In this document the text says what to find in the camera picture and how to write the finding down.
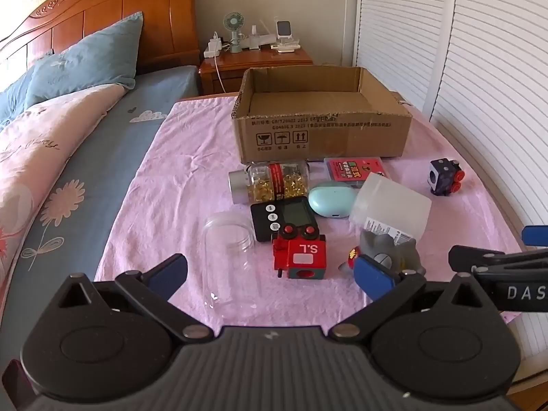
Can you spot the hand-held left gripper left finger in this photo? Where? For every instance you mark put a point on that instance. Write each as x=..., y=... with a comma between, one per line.
x=169, y=272

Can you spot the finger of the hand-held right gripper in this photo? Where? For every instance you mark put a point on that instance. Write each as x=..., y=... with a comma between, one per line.
x=535, y=236
x=471, y=257

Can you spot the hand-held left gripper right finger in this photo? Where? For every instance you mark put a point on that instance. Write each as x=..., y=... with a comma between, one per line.
x=372, y=276

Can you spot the grey toy figure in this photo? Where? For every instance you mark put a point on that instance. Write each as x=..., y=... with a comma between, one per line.
x=389, y=248

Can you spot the clear plastic jar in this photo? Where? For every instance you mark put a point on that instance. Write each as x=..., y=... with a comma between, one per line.
x=227, y=265

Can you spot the red toy train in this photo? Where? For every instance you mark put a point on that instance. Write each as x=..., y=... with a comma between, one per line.
x=302, y=257

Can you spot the frosted white plastic container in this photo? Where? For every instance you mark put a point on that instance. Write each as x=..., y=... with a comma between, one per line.
x=394, y=205

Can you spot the black cube with red knobs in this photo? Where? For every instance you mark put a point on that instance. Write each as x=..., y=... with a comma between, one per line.
x=443, y=175

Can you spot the teal earbud case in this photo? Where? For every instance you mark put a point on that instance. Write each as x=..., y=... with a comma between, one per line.
x=329, y=201

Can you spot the black digital timer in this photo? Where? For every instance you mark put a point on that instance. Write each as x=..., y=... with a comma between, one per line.
x=295, y=214

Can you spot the clear case with red label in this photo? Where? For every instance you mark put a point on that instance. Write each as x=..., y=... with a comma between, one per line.
x=351, y=170

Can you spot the clear bottle of gold capsules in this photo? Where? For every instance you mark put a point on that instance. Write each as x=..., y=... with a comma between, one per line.
x=282, y=180

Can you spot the brown cardboard box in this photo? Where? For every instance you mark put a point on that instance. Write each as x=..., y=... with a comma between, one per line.
x=321, y=137

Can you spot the pink cloth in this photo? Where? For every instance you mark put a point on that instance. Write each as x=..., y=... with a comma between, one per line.
x=192, y=158

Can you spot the blue-grey bedsheet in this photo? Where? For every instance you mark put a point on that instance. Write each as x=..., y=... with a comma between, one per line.
x=107, y=145

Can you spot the white louvered closet door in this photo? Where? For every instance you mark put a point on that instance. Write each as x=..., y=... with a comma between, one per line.
x=402, y=30
x=492, y=72

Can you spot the pink floral quilt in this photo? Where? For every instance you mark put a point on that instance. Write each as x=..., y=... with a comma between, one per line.
x=43, y=158

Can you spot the wooden nightstand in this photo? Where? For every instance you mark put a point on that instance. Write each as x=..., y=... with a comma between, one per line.
x=222, y=77

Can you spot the large blue pillow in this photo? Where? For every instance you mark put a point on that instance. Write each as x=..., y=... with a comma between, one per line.
x=85, y=64

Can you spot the white power strip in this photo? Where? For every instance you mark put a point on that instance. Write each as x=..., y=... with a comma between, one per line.
x=213, y=47

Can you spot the small blue pillow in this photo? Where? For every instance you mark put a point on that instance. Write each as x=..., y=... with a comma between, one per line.
x=13, y=94

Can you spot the flat white remote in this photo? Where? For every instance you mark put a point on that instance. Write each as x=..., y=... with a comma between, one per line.
x=284, y=50

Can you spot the white spray bottle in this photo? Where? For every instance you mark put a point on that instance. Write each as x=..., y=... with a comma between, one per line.
x=255, y=36

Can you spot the green desk fan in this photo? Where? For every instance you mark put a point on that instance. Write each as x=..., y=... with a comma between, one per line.
x=233, y=21

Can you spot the wooden bed headboard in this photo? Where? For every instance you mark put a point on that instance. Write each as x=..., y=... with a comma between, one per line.
x=107, y=8

